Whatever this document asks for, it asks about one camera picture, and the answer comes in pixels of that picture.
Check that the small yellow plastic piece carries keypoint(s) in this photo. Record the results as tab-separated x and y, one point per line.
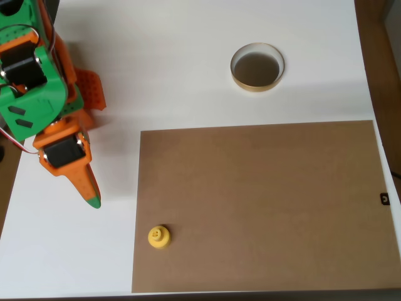
158	239

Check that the orange green robot arm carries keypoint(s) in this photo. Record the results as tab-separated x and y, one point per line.
31	106

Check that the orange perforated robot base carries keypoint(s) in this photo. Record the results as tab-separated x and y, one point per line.
92	91

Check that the white board sheet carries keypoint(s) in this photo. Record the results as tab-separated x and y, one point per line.
188	94

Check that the round wooden-rimmed cup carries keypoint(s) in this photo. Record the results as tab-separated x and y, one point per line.
257	70

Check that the brown cardboard mat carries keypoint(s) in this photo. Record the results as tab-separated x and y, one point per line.
250	203

